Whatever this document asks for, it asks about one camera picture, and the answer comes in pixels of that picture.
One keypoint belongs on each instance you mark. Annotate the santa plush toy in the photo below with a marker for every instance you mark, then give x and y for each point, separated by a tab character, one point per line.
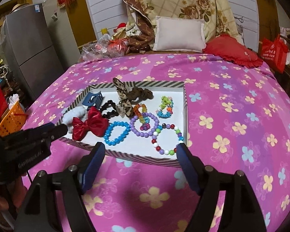
120	31

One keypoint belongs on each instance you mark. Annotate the blue plastic hair claw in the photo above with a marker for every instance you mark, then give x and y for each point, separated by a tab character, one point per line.
93	100

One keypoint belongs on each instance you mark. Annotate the red cushion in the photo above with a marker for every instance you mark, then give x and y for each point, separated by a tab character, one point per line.
229	49

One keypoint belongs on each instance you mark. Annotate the striped shallow box tray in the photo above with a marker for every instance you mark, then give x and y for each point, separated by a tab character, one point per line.
136	148

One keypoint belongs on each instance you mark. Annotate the beige small pillow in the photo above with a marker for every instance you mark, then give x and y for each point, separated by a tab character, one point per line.
175	34

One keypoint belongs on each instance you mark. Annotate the leopard print bow scrunchie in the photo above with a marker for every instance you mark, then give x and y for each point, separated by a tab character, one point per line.
124	107

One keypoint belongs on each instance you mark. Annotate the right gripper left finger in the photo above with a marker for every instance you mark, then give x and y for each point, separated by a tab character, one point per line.
76	181

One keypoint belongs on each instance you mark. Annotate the person's left hand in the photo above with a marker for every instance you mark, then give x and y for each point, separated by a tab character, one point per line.
18	192

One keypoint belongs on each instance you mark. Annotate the clear plastic bag of items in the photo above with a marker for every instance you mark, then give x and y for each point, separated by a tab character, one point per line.
104	48

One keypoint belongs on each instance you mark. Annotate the red gift bag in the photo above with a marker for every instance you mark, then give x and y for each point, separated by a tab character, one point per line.
274	53

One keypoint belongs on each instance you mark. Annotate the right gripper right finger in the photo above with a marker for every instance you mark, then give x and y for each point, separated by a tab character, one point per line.
202	180

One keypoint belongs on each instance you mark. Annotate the orange plastic basket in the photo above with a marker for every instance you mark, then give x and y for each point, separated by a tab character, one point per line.
13	121

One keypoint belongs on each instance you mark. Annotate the grey refrigerator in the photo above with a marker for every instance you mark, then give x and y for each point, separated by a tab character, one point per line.
29	50

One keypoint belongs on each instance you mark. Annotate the pink floral bed sheet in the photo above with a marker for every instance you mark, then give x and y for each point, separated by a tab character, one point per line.
238	119

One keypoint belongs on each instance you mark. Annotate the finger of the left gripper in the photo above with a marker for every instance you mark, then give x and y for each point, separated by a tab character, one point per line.
46	126

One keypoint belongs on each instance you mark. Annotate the floral cream quilt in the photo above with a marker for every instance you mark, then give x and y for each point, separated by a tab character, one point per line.
141	27

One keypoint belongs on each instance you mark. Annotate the white fluffy scrunchie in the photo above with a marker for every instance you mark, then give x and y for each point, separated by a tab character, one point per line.
79	112

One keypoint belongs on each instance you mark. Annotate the black scrunchie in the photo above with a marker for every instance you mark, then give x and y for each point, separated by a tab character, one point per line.
108	110

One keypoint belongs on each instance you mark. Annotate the red satin bow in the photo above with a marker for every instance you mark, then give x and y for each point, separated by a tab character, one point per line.
95	123

